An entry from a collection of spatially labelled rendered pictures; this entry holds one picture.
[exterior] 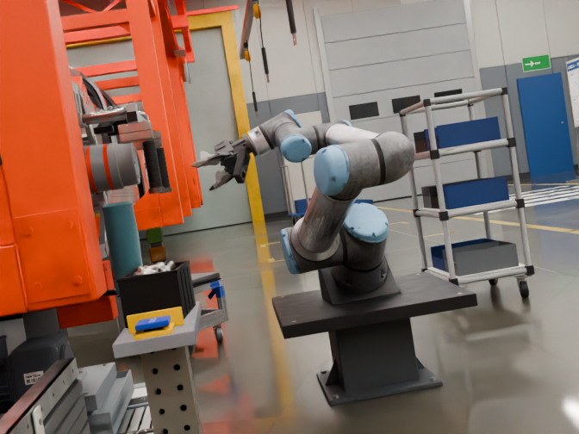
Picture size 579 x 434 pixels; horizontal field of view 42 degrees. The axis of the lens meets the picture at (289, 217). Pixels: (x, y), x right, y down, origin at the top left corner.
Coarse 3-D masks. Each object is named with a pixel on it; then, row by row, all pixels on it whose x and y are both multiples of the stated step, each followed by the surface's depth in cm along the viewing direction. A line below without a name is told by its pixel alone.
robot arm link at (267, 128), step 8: (288, 112) 241; (272, 120) 242; (280, 120) 240; (288, 120) 239; (296, 120) 240; (264, 128) 241; (272, 128) 240; (264, 136) 240; (272, 136) 240; (272, 144) 241
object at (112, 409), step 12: (120, 372) 256; (120, 384) 247; (132, 384) 255; (108, 396) 234; (120, 396) 228; (108, 408) 220; (120, 408) 224; (96, 420) 207; (108, 420) 207; (120, 420) 221; (96, 432) 207; (108, 432) 208
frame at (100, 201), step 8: (72, 88) 221; (80, 88) 233; (80, 96) 232; (88, 128) 241; (88, 136) 243; (88, 144) 246; (96, 144) 248; (104, 192) 250; (96, 200) 247; (104, 200) 247; (96, 208) 246; (104, 224) 240; (104, 232) 237; (104, 240) 235; (104, 248) 231; (104, 256) 229
